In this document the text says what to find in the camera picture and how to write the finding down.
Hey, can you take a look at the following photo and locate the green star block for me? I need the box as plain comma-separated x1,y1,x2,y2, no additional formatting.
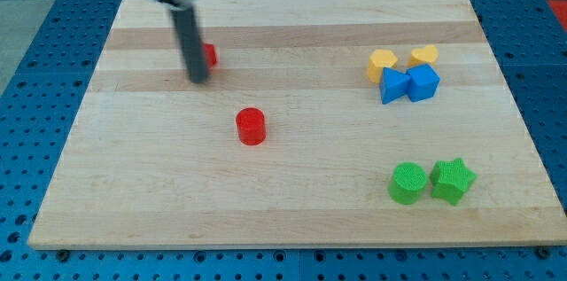
430,158,478,206

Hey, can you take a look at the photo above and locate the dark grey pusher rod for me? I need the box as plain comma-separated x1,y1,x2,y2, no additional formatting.
171,6,209,84

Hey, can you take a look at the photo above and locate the yellow heart block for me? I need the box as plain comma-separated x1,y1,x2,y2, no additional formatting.
408,44,439,67

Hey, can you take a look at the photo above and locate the blue triangle block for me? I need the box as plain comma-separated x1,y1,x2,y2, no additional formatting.
379,67,410,105

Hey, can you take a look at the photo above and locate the green cylinder block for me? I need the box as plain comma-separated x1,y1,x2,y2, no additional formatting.
388,162,428,205

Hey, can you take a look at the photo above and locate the red cylinder block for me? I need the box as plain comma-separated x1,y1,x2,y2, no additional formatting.
235,107,267,145

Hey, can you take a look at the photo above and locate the blue cube block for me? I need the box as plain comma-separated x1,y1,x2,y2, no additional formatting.
406,64,440,102

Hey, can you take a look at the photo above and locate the yellow hexagon block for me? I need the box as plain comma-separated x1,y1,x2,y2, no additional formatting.
366,49,399,83

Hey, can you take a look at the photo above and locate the wooden board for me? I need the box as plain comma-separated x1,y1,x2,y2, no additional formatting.
27,0,566,250

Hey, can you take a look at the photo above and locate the red star block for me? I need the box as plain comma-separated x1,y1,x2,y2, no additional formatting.
203,43,218,69

